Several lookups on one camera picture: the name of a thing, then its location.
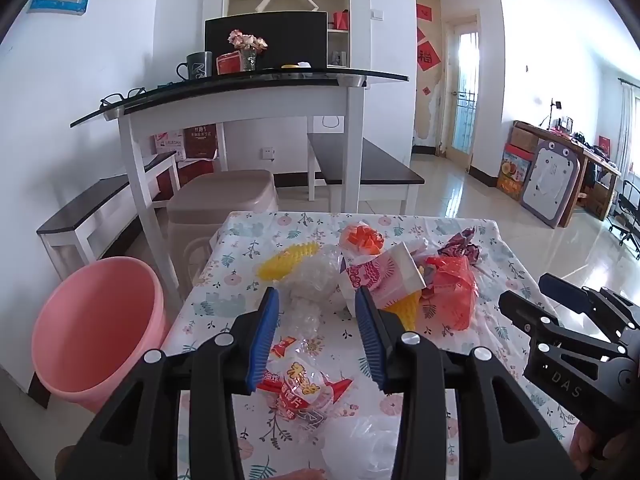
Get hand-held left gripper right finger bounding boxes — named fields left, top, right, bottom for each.
left=353, top=285, right=584, bottom=480

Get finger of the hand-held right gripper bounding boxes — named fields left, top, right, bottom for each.
left=537, top=272, right=640, bottom=335
left=498, top=290, right=628, bottom=362

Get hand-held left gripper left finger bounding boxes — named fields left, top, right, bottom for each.
left=62, top=287, right=281, bottom=480

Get red white snack packet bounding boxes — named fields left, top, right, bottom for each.
left=257, top=335, right=354, bottom=444

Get maroon paper wrapper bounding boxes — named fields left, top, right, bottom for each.
left=437, top=227, right=484, bottom=267

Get pink plastic bucket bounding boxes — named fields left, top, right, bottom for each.
left=31, top=256, right=171, bottom=414

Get person's right hand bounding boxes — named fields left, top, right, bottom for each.
left=571, top=422, right=608, bottom=476

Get floral tablecloth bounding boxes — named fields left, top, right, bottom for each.
left=160, top=210, right=582, bottom=480

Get pink white paper box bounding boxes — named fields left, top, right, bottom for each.
left=341, top=241, right=427, bottom=319

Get red plastic bag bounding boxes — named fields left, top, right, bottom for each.
left=419, top=255, right=479, bottom=332

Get clear bubble wrap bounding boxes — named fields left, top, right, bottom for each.
left=286, top=244, right=347, bottom=337

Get black chair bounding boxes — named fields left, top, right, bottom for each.
left=607, top=179, right=640, bottom=262

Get grey drawing board with eyes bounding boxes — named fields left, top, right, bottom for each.
left=518, top=139, right=582, bottom=230

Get beige plastic stool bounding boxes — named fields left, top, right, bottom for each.
left=169, top=212, right=231, bottom=302
left=166, top=169, right=279, bottom=223

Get clear plastic bag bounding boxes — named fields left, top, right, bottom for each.
left=320, top=414, right=407, bottom=480

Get colourful fruit box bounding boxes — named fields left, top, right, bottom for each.
left=497, top=144, right=534, bottom=202

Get wooden desk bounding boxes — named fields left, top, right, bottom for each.
left=514, top=119, right=624, bottom=229

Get short white bench dark top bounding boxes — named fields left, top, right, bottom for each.
left=306, top=132, right=426, bottom=217

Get dark red gift box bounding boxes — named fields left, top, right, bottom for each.
left=182, top=123, right=219, bottom=161

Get white pink gift bag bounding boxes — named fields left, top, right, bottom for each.
left=152, top=132, right=184, bottom=154

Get glass door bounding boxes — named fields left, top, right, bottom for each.
left=442, top=17, right=484, bottom=174

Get long white bench dark top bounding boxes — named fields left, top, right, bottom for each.
left=36, top=152, right=181, bottom=282

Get white table with glass top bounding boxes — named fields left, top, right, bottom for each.
left=69, top=67, right=410, bottom=312

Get red tin box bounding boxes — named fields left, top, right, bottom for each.
left=215, top=51, right=245, bottom=76

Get black eyeglasses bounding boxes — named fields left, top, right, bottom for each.
left=99, top=87, right=146, bottom=109

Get dark grey mug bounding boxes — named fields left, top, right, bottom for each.
left=175, top=51, right=215, bottom=82

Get flowers in glass vase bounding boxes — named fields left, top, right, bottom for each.
left=228, top=29, right=269, bottom=72

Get black flat panel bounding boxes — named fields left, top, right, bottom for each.
left=203, top=10, right=329, bottom=74

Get white shelf unit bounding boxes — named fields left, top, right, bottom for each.
left=202, top=0, right=372, bottom=69

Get large red paper wall decoration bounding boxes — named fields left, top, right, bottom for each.
left=416, top=42, right=442, bottom=74

